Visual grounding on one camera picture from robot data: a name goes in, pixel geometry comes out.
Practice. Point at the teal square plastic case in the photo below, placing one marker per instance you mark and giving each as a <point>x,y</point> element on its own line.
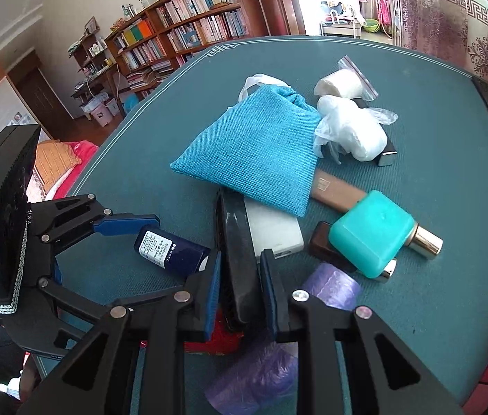
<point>369,233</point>

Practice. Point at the wooden side shelf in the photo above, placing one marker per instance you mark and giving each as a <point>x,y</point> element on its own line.
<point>92,65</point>

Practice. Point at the brown tube with gold cap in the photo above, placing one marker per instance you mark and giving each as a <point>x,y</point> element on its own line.
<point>335,190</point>

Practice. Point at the plastic-wrapped white roll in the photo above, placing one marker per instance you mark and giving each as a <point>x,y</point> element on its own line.
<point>356,129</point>

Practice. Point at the red snack packet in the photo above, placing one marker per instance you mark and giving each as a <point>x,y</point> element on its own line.
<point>220,341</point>

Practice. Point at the pink storage bin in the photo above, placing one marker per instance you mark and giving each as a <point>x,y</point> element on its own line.
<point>103,112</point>

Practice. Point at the patterned curtain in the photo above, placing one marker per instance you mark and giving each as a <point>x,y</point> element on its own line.
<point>464,30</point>

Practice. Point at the black tube with silver end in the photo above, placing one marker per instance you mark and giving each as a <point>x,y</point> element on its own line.
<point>387,155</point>

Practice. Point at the wooden bookshelf with books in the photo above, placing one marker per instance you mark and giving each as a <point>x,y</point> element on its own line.
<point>196,13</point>

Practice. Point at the purple bag roll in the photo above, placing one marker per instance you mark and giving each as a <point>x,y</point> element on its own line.
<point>335,283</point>
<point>252,376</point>

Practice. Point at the green plastic basin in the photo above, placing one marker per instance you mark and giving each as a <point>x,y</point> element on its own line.
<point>372,26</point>

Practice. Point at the red blanket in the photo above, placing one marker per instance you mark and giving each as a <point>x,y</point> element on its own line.
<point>86,151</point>

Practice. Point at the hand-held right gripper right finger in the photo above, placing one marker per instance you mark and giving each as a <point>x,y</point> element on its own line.
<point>270,298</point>

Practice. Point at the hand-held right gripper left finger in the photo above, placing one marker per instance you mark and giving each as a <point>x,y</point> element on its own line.
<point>213,298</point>

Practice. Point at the zip bag with cotton roll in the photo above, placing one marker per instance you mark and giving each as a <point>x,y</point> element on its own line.
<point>339,84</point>

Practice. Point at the dark blue bottle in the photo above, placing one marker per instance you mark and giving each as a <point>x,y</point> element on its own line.
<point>170,250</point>

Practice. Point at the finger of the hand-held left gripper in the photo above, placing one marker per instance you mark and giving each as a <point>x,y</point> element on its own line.
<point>118,225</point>
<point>75,300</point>

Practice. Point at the white power bank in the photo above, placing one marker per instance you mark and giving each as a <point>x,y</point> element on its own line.
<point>274,229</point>

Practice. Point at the orange pillow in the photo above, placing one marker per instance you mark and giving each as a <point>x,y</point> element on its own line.
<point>56,160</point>

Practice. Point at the green desktop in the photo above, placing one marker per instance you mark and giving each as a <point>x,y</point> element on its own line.
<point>443,173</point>

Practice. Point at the brown bottle with metallic cap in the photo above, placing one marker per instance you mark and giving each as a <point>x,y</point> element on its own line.
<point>324,242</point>

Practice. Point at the black comb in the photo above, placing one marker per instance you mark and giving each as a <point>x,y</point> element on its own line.
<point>237,246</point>

